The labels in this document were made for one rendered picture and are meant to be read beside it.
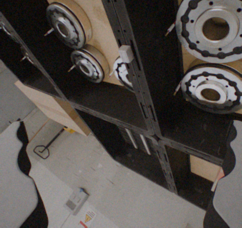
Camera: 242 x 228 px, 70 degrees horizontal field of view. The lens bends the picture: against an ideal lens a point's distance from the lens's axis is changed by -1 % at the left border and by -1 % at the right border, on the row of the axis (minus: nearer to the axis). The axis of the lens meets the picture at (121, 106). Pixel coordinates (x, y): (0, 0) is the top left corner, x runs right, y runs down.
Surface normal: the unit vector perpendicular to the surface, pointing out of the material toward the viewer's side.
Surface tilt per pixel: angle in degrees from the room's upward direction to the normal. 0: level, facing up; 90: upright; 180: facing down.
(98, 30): 0
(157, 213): 90
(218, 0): 0
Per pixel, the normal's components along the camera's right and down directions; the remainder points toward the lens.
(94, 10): -0.55, 0.73
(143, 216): -0.23, -0.62
